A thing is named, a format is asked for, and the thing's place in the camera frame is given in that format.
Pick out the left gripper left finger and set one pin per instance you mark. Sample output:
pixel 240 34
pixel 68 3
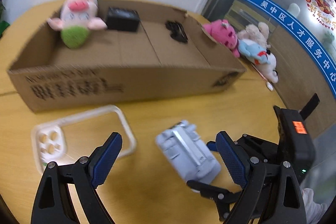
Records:
pixel 53 202

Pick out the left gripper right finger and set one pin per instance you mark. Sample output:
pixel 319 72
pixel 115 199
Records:
pixel 236 163

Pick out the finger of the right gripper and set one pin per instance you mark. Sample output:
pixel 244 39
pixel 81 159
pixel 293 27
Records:
pixel 220 196
pixel 212 146

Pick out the white clear phone case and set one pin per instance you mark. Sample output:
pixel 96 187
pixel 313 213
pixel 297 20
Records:
pixel 66 139

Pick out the black sunglasses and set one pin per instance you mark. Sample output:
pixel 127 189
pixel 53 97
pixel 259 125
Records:
pixel 177 31

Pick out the white small earbud case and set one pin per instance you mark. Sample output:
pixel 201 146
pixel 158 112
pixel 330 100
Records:
pixel 269 86

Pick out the white dog plush toy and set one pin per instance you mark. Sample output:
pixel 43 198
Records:
pixel 268 70

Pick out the blue elephant plush toy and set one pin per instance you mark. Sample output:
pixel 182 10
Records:
pixel 253 52

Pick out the brown cardboard box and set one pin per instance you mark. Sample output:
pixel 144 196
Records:
pixel 115 66

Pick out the beige bunny plush toy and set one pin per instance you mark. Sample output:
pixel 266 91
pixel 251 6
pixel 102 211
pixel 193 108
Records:
pixel 258 34

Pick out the pink bear plush toy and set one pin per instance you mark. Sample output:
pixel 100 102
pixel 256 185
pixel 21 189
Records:
pixel 224 34

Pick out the small black box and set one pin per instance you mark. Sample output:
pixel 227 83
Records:
pixel 122 19

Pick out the pig plush toy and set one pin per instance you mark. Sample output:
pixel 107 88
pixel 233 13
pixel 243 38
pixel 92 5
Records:
pixel 76 21

